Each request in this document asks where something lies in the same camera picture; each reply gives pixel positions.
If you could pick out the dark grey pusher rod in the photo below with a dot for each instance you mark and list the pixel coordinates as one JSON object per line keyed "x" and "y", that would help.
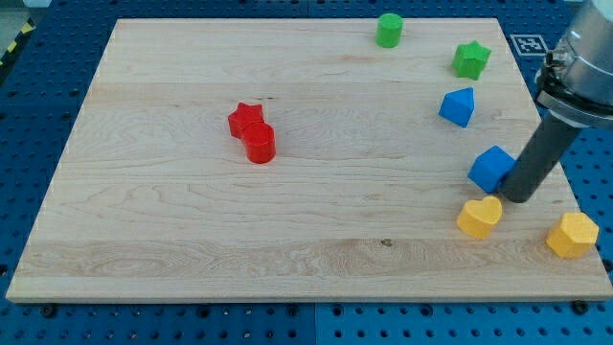
{"x": 550, "y": 140}

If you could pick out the red star block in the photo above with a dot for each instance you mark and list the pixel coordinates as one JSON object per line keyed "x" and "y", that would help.
{"x": 244, "y": 116}

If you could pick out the red cylinder block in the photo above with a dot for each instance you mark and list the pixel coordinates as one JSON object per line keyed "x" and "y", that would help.
{"x": 259, "y": 142}

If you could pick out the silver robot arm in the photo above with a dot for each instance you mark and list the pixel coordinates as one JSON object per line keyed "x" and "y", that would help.
{"x": 575, "y": 80}

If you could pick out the light wooden board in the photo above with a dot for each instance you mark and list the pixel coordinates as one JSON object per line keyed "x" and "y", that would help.
{"x": 154, "y": 201}

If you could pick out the yellow heart block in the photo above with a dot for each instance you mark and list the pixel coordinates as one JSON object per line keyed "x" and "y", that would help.
{"x": 478, "y": 217}

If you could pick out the blue cube block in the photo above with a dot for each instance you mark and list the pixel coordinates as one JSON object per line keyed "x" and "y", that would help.
{"x": 490, "y": 168}

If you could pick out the black white fiducial marker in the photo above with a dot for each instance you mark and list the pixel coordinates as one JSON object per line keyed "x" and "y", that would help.
{"x": 529, "y": 45}

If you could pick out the yellow pentagon block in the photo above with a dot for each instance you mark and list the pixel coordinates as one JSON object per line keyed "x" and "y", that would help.
{"x": 573, "y": 235}

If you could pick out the green star block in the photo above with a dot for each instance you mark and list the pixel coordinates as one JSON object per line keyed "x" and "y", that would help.
{"x": 470, "y": 60}

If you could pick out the blue triangle block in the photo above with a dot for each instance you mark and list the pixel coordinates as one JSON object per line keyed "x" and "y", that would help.
{"x": 458, "y": 106}

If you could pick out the green cylinder block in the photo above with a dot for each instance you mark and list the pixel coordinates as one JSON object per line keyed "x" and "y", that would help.
{"x": 389, "y": 30}

